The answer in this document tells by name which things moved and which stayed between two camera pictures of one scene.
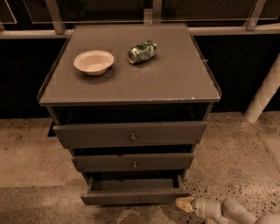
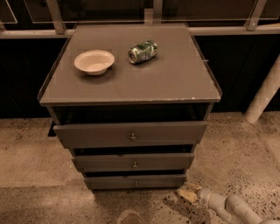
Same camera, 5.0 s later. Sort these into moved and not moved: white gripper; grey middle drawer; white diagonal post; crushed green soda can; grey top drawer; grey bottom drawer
Moved: white gripper; grey bottom drawer
Not moved: crushed green soda can; grey middle drawer; grey top drawer; white diagonal post
